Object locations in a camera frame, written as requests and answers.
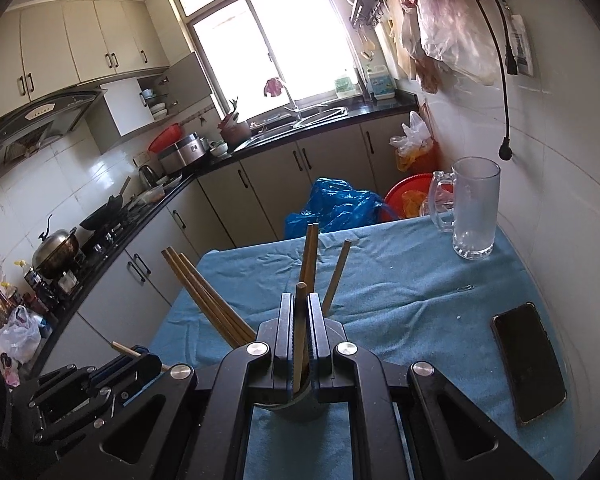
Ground hanging kitchen utensil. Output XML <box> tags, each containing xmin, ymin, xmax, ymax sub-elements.
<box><xmin>357</xmin><ymin>27</ymin><xmax>377</xmax><ymax>61</ymax></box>

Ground steel kettle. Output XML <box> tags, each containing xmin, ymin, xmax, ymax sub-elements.
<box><xmin>138</xmin><ymin>163</ymin><xmax>162</xmax><ymax>189</ymax></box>

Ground white plastic bag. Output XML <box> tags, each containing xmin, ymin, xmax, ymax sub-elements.
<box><xmin>0</xmin><ymin>304</ymin><xmax>45</xmax><ymax>365</ymax></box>

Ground red plastic basin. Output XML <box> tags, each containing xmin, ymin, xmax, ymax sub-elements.
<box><xmin>379</xmin><ymin>173</ymin><xmax>457</xmax><ymax>222</ymax></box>

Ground steel pot with lid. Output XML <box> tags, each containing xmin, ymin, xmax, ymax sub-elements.
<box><xmin>31</xmin><ymin>214</ymin><xmax>81</xmax><ymax>279</ymax></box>

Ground black wok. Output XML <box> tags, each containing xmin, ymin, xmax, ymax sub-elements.
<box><xmin>79</xmin><ymin>177</ymin><xmax>132</xmax><ymax>232</ymax></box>

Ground cream upper cabinets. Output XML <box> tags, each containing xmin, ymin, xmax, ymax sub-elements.
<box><xmin>0</xmin><ymin>0</ymin><xmax>172</xmax><ymax>132</ymax></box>

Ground black countertop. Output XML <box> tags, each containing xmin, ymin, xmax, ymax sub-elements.
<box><xmin>25</xmin><ymin>99</ymin><xmax>419</xmax><ymax>362</ymax></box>

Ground red plastic colander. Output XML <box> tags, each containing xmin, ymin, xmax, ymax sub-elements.
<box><xmin>147</xmin><ymin>122</ymin><xmax>186</xmax><ymax>154</ymax></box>

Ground steel sink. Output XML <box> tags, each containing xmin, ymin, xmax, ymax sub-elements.
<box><xmin>234</xmin><ymin>104</ymin><xmax>352</xmax><ymax>152</ymax></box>

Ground steel rice cooker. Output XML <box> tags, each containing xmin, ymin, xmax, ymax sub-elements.
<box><xmin>157</xmin><ymin>132</ymin><xmax>212</xmax><ymax>174</ymax></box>

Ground steel faucet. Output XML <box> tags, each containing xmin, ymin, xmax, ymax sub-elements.
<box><xmin>281</xmin><ymin>84</ymin><xmax>328</xmax><ymax>122</ymax></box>

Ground gas stove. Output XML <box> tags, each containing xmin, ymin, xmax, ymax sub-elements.
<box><xmin>74</xmin><ymin>204</ymin><xmax>147</xmax><ymax>262</ymax></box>

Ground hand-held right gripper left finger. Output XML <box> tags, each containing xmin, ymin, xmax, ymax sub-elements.
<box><xmin>60</xmin><ymin>293</ymin><xmax>297</xmax><ymax>480</ymax></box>

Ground blue and white soap container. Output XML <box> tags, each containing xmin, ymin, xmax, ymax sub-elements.
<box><xmin>364</xmin><ymin>62</ymin><xmax>397</xmax><ymax>102</ymax></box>

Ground cream cabinets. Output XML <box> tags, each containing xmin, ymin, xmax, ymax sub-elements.
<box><xmin>0</xmin><ymin>0</ymin><xmax>172</xmax><ymax>132</ymax></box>
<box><xmin>30</xmin><ymin>110</ymin><xmax>423</xmax><ymax>376</ymax></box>

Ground black wall rack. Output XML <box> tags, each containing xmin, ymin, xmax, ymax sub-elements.
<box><xmin>348</xmin><ymin>0</ymin><xmax>387</xmax><ymax>29</ymax></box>

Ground glass beer mug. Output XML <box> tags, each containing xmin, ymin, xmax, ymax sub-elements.
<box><xmin>427</xmin><ymin>156</ymin><xmax>502</xmax><ymax>261</ymax></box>

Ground steel range hood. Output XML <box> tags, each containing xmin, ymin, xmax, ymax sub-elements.
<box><xmin>0</xmin><ymin>87</ymin><xmax>109</xmax><ymax>192</ymax></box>

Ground open cabinet door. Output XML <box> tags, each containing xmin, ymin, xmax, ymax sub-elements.
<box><xmin>167</xmin><ymin>51</ymin><xmax>214</xmax><ymax>112</ymax></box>

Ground blue plastic bag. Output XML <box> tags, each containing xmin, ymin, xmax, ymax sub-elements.
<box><xmin>284</xmin><ymin>177</ymin><xmax>402</xmax><ymax>241</ymax></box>

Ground bunch of hanging plastic bags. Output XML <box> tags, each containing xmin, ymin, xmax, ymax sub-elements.
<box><xmin>342</xmin><ymin>0</ymin><xmax>504</xmax><ymax>94</ymax></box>

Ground black smartphone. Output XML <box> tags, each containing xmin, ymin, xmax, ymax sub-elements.
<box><xmin>489</xmin><ymin>301</ymin><xmax>569</xmax><ymax>428</ymax></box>

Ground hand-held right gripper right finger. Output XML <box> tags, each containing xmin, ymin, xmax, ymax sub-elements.
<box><xmin>307</xmin><ymin>293</ymin><xmax>554</xmax><ymax>480</ymax></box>

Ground clear bag with orange contents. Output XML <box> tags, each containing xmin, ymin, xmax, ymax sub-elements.
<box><xmin>401</xmin><ymin>187</ymin><xmax>454</xmax><ymax>219</ymax></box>

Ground bundle of wooden chopsticks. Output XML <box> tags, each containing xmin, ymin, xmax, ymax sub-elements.
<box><xmin>161</xmin><ymin>222</ymin><xmax>353</xmax><ymax>348</ymax></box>

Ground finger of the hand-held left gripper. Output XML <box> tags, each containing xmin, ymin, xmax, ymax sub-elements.
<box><xmin>32</xmin><ymin>353</ymin><xmax>164</xmax><ymax>444</ymax></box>
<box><xmin>27</xmin><ymin>345</ymin><xmax>151</xmax><ymax>412</ymax></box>

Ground kitchen window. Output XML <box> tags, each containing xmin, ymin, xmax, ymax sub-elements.
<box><xmin>167</xmin><ymin>0</ymin><xmax>377</xmax><ymax>122</ymax></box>

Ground small food bowls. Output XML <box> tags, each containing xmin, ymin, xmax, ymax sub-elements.
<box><xmin>129</xmin><ymin>182</ymin><xmax>182</xmax><ymax>206</ymax></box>

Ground condiment bottles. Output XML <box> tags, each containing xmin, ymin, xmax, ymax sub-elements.
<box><xmin>0</xmin><ymin>259</ymin><xmax>54</xmax><ymax>334</ymax></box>

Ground stacked dishes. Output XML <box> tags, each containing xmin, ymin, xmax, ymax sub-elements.
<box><xmin>140</xmin><ymin>87</ymin><xmax>169</xmax><ymax>119</ymax></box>

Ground brown utensil pot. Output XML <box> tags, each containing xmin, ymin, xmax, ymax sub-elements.
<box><xmin>218</xmin><ymin>97</ymin><xmax>254</xmax><ymax>144</ymax></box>

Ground cream lower cabinets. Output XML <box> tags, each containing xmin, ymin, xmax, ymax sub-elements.
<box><xmin>30</xmin><ymin>110</ymin><xmax>423</xmax><ymax>376</ymax></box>

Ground single wooden chopstick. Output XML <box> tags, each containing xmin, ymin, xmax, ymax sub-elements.
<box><xmin>292</xmin><ymin>282</ymin><xmax>309</xmax><ymax>394</ymax></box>
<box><xmin>110</xmin><ymin>340</ymin><xmax>174</xmax><ymax>372</ymax></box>

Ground dark grey cup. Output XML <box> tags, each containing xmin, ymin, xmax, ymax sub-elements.
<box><xmin>256</xmin><ymin>319</ymin><xmax>347</xmax><ymax>424</ymax></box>

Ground blue towel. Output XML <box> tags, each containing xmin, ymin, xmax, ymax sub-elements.
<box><xmin>147</xmin><ymin>210</ymin><xmax>578</xmax><ymax>480</ymax></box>

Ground black power cable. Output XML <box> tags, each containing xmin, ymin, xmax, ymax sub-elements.
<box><xmin>468</xmin><ymin>0</ymin><xmax>516</xmax><ymax>162</ymax></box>

